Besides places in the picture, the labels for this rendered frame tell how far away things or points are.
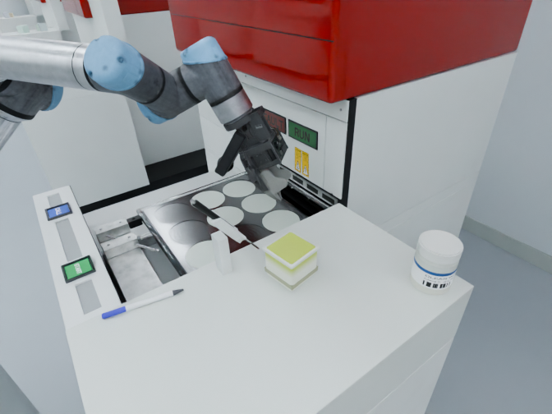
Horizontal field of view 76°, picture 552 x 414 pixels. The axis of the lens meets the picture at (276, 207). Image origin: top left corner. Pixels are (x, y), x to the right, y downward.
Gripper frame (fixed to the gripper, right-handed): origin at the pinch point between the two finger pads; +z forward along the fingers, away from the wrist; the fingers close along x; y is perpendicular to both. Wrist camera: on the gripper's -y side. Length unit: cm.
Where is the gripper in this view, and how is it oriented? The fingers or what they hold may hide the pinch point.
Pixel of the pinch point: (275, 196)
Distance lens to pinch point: 81.9
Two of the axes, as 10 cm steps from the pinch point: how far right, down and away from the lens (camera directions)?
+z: 4.7, 7.7, 4.3
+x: 2.3, -5.8, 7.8
